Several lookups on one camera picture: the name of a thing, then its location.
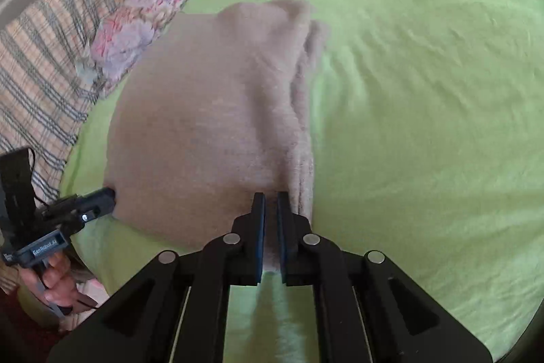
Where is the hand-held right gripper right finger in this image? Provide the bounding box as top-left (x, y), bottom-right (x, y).
top-left (277, 191), bottom-right (494, 363)

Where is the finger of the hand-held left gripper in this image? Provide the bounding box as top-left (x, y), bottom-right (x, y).
top-left (42, 188), bottom-right (117, 236)

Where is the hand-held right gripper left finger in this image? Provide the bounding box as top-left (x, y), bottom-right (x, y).
top-left (46, 192), bottom-right (267, 363)

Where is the green bed sheet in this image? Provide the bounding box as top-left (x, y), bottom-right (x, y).
top-left (16, 0), bottom-right (544, 363)

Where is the beige knitted sweater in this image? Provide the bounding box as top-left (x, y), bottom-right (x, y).
top-left (104, 0), bottom-right (330, 274)

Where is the plaid blanket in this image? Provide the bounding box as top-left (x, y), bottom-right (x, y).
top-left (0, 0), bottom-right (149, 296)

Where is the person's left hand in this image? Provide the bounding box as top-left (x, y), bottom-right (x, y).
top-left (18, 251), bottom-right (81, 315)

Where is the pink purple floral pillow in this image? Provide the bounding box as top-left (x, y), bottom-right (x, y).
top-left (74, 0), bottom-right (194, 96)

